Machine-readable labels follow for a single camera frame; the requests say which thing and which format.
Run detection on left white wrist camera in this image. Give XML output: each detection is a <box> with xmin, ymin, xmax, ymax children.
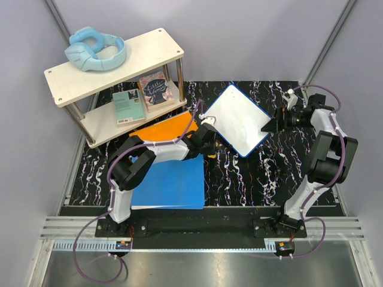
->
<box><xmin>198</xmin><ymin>114</ymin><xmax>216</xmax><ymax>127</ymax></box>

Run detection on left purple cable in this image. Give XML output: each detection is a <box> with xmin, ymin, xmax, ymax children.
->
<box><xmin>73</xmin><ymin>100</ymin><xmax>206</xmax><ymax>283</ymax></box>

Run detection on blue folder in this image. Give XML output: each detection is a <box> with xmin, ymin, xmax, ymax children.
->
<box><xmin>131</xmin><ymin>155</ymin><xmax>205</xmax><ymax>210</ymax></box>

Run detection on light blue headphones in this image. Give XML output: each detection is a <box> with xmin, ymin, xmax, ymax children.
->
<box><xmin>65</xmin><ymin>26</ymin><xmax>127</xmax><ymax>72</ymax></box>

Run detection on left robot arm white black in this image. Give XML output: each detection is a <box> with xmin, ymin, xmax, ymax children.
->
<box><xmin>107</xmin><ymin>123</ymin><xmax>217</xmax><ymax>237</ymax></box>

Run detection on white two tier shelf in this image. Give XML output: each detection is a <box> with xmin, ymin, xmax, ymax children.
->
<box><xmin>44</xmin><ymin>28</ymin><xmax>187</xmax><ymax>148</ymax></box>

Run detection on orange folder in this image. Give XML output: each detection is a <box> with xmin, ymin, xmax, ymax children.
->
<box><xmin>129</xmin><ymin>112</ymin><xmax>192</xmax><ymax>141</ymax></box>

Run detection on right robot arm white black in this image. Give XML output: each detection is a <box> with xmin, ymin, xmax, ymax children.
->
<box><xmin>261</xmin><ymin>90</ymin><xmax>358</xmax><ymax>237</ymax></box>

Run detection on aluminium rail frame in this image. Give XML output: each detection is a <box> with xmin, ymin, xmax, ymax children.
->
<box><xmin>41</xmin><ymin>216</ymin><xmax>364</xmax><ymax>253</ymax></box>

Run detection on blue framed whiteboard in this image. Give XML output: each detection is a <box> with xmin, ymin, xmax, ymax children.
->
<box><xmin>203</xmin><ymin>84</ymin><xmax>271</xmax><ymax>158</ymax></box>

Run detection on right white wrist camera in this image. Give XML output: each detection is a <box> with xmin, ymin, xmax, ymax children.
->
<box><xmin>282</xmin><ymin>88</ymin><xmax>298</xmax><ymax>111</ymax></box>

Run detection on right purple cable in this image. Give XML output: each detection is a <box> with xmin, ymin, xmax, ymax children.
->
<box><xmin>278</xmin><ymin>84</ymin><xmax>342</xmax><ymax>259</ymax></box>

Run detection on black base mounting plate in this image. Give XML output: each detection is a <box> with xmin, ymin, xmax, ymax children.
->
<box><xmin>95</xmin><ymin>215</ymin><xmax>307</xmax><ymax>239</ymax></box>

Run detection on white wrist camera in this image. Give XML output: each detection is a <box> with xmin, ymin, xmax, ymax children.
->
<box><xmin>198</xmin><ymin>114</ymin><xmax>216</xmax><ymax>127</ymax></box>
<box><xmin>282</xmin><ymin>88</ymin><xmax>298</xmax><ymax>111</ymax></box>

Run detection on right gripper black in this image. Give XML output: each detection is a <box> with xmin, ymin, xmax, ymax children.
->
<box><xmin>261</xmin><ymin>107</ymin><xmax>313</xmax><ymax>134</ymax></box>

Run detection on purple cable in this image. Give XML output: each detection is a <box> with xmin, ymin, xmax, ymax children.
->
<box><xmin>73</xmin><ymin>100</ymin><xmax>206</xmax><ymax>283</ymax></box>
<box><xmin>278</xmin><ymin>84</ymin><xmax>342</xmax><ymax>259</ymax></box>

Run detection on Little Women book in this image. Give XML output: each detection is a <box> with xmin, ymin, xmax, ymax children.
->
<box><xmin>138</xmin><ymin>71</ymin><xmax>175</xmax><ymax>112</ymax></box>

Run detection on teal paperback book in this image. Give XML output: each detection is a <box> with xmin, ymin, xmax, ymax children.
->
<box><xmin>113</xmin><ymin>88</ymin><xmax>145</xmax><ymax>127</ymax></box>

